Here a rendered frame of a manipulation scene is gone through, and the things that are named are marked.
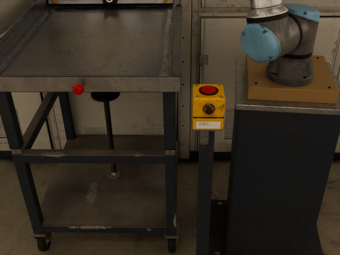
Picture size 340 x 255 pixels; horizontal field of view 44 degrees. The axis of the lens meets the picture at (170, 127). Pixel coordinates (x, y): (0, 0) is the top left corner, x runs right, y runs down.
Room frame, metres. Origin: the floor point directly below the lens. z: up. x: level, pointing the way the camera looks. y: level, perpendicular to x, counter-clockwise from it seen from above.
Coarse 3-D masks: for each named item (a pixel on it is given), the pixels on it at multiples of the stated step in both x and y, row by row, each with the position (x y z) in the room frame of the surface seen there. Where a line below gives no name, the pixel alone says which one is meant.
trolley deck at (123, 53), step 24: (48, 24) 1.60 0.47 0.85; (72, 24) 1.60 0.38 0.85; (96, 24) 1.59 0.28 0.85; (120, 24) 1.59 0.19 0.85; (144, 24) 1.59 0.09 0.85; (24, 48) 1.37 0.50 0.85; (48, 48) 1.36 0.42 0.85; (72, 48) 1.36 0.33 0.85; (96, 48) 1.36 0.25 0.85; (120, 48) 1.35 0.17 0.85; (144, 48) 1.35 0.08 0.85; (24, 72) 1.18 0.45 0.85; (48, 72) 1.17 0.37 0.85; (72, 72) 1.17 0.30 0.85; (96, 72) 1.17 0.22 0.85; (120, 72) 1.16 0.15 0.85; (144, 72) 1.16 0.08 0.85
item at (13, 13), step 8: (0, 0) 1.62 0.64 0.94; (8, 0) 1.67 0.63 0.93; (16, 0) 1.73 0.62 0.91; (24, 0) 1.79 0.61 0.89; (32, 0) 1.84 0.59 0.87; (0, 8) 1.60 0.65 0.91; (8, 8) 1.66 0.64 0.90; (16, 8) 1.72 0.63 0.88; (24, 8) 1.78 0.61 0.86; (0, 16) 1.59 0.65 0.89; (8, 16) 1.64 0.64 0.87; (16, 16) 1.70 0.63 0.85; (0, 24) 1.58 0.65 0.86; (8, 24) 1.58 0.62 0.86; (0, 32) 1.52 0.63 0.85
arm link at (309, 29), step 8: (288, 8) 1.19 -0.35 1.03; (296, 8) 1.20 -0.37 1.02; (304, 8) 1.21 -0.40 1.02; (312, 8) 1.22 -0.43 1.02; (296, 16) 1.17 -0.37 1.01; (304, 16) 1.17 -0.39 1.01; (312, 16) 1.17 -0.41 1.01; (304, 24) 1.16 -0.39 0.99; (312, 24) 1.17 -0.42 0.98; (304, 32) 1.15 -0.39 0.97; (312, 32) 1.17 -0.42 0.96; (304, 40) 1.15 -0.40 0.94; (312, 40) 1.18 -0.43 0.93; (296, 48) 1.15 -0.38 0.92; (304, 48) 1.17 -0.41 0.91; (312, 48) 1.19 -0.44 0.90
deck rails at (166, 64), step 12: (36, 12) 1.66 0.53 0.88; (48, 12) 1.74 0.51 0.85; (168, 12) 1.71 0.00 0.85; (24, 24) 1.51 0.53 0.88; (36, 24) 1.60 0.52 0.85; (168, 24) 1.57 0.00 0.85; (12, 36) 1.38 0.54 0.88; (24, 36) 1.47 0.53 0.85; (168, 36) 1.44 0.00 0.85; (0, 48) 1.27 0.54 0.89; (12, 48) 1.36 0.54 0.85; (168, 48) 1.34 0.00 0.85; (0, 60) 1.25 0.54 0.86; (12, 60) 1.26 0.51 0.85; (168, 60) 1.24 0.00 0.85; (0, 72) 1.17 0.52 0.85; (168, 72) 1.15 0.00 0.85
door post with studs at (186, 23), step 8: (176, 0) 1.82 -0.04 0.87; (184, 0) 1.81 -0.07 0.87; (184, 8) 1.81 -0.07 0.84; (184, 16) 1.81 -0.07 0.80; (184, 24) 1.81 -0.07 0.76; (184, 32) 1.81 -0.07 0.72; (184, 40) 1.81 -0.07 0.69; (184, 48) 1.81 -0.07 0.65; (184, 56) 1.81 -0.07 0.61; (184, 64) 1.81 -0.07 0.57; (184, 72) 1.81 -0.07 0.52; (184, 80) 1.81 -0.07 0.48; (184, 88) 1.81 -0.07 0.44; (184, 96) 1.81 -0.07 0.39; (184, 104) 1.81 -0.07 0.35; (184, 112) 1.81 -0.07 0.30; (184, 120) 1.81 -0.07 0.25; (184, 128) 1.81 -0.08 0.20; (184, 136) 1.81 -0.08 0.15; (184, 144) 1.81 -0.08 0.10; (184, 152) 1.81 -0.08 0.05
